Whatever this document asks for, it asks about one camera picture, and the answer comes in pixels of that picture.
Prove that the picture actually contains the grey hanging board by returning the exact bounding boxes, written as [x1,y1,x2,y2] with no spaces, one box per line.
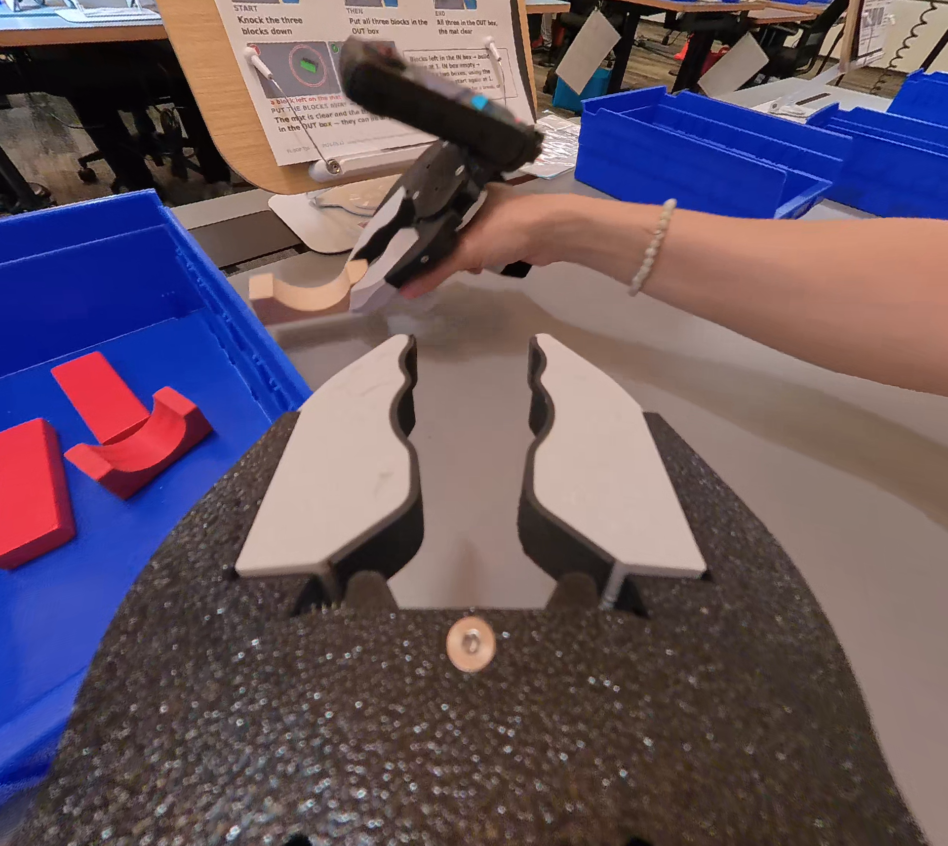
[555,9,622,95]
[696,31,770,99]

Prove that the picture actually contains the nested blue plastic bins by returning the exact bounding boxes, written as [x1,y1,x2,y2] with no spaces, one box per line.
[574,86,853,219]
[807,70,948,221]

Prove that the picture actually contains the person's right hand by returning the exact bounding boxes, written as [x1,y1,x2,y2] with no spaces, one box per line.
[403,183,645,299]

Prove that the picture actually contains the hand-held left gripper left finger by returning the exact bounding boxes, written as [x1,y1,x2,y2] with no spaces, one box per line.
[236,333,425,606]

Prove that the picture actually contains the natural wooden arch block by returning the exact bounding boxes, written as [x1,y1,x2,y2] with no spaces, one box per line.
[248,261,367,325]

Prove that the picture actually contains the red arch block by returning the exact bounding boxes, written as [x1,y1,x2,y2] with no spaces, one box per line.
[65,387,214,500]

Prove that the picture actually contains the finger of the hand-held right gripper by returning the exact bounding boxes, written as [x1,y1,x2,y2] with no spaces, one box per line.
[348,226,421,314]
[354,187,410,267]

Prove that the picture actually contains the white bead bracelet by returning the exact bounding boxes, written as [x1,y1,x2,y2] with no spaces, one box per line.
[630,198,678,296]

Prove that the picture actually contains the white metal bracket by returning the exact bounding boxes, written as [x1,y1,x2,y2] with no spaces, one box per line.
[770,86,834,117]

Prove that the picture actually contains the white stand base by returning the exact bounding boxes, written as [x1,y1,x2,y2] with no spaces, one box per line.
[268,172,404,254]

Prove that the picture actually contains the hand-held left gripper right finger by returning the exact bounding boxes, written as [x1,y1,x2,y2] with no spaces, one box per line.
[518,333,708,606]

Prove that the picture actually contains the red plank block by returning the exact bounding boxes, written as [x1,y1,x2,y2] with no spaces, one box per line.
[0,418,77,571]
[50,351,149,444]

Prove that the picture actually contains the blue plastic bin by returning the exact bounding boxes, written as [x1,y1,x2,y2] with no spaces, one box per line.
[0,189,312,788]

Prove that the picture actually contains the person's right forearm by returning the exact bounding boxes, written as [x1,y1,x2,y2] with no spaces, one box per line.
[630,198,948,397]

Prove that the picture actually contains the coiled black cable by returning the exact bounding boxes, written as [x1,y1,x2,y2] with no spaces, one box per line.
[889,0,948,73]

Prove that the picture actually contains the wooden instruction board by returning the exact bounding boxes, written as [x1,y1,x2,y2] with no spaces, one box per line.
[111,0,538,195]

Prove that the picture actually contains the clear plastic document sleeve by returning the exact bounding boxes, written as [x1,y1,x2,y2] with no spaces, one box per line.
[518,113,582,180]

